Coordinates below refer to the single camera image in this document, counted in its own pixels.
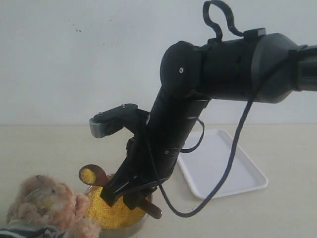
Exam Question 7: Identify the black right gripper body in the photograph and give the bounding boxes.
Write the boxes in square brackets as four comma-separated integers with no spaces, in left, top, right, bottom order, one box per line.
[113,109,171,195]

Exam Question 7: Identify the dark wooden spoon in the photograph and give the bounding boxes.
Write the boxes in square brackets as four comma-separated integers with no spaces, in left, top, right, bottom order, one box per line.
[79,164,162,219]

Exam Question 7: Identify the tan teddy bear striped sweater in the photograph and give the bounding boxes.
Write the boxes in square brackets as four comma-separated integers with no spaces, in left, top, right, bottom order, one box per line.
[0,175,101,238]

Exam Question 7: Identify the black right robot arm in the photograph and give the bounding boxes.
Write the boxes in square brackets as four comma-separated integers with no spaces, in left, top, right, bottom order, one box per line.
[91,33,317,208]

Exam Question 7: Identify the yellow millet grains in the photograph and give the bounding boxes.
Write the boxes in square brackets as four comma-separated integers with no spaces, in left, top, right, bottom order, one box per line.
[86,187,147,230]

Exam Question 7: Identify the steel bowl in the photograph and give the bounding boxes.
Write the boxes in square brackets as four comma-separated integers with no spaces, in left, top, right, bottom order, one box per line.
[85,186,149,238]

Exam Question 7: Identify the white plastic tray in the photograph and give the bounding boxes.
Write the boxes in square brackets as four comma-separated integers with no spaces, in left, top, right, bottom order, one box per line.
[178,129,268,200]

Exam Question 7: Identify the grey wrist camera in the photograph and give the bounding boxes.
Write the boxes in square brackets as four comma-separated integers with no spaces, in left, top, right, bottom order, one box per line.
[89,103,138,138]

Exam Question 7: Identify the black cable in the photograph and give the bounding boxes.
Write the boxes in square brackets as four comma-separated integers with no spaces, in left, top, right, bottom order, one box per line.
[158,0,317,218]

